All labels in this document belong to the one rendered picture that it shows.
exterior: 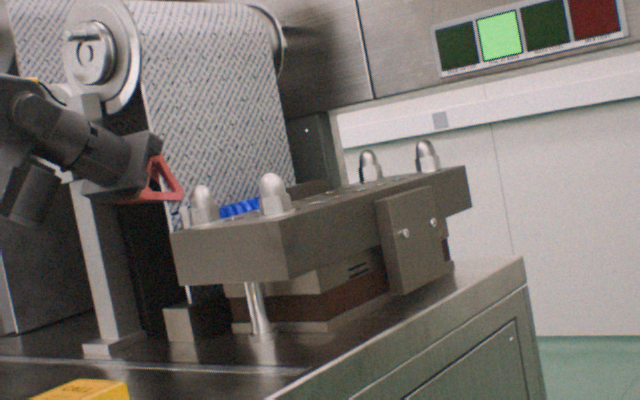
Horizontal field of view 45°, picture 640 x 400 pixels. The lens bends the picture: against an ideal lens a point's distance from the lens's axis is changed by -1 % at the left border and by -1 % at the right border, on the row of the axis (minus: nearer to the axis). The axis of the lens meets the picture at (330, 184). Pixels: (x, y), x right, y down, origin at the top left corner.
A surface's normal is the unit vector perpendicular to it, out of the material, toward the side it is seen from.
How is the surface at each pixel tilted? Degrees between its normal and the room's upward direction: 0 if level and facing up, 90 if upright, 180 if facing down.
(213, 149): 90
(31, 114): 111
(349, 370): 90
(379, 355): 90
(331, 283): 90
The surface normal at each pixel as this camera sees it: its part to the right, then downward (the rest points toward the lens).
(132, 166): -0.60, -0.37
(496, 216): -0.59, 0.15
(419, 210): 0.79, -0.11
